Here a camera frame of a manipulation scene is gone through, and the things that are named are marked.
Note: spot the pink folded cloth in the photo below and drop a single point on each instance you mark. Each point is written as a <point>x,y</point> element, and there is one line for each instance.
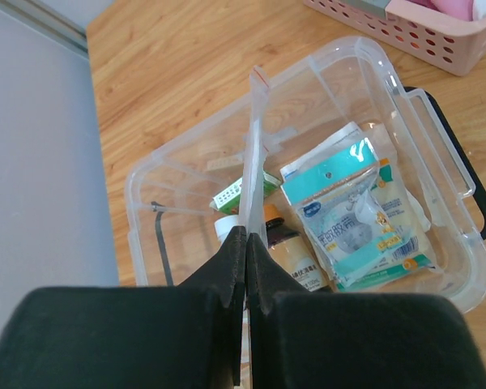
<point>459,9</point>

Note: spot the white folded cloth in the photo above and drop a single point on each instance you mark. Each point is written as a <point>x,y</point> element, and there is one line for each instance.
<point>478,10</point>

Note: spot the teal plaster packet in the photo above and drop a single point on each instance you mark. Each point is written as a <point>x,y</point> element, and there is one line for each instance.
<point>331,196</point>

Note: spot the clear plastic medicine box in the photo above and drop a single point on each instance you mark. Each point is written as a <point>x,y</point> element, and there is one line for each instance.
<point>176,194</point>

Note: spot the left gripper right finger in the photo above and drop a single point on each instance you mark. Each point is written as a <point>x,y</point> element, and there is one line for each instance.
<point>303,339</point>

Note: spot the pink plastic basket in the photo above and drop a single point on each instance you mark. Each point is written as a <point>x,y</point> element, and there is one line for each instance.
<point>441,40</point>

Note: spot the white medicine bottle green label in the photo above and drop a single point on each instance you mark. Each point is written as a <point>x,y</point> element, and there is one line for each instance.
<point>224,225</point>

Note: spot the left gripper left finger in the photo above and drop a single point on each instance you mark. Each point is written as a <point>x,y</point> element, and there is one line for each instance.
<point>184,336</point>

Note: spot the green white bandage packet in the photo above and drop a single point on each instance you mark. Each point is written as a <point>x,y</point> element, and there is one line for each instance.
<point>407,247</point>

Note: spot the brown glass bottle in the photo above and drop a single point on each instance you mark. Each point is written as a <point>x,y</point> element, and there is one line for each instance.
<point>287,247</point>

